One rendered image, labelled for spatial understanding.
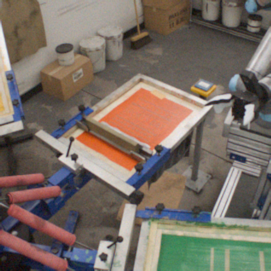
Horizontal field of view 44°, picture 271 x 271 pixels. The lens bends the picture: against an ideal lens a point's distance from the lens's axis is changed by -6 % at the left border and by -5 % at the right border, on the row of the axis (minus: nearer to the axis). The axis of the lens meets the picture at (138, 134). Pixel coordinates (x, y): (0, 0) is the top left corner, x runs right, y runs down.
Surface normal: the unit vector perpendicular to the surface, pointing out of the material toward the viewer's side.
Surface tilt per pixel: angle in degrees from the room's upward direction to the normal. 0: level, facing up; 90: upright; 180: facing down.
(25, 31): 89
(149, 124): 0
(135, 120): 0
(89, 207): 0
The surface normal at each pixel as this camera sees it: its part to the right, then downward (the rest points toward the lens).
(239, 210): -0.04, -0.73
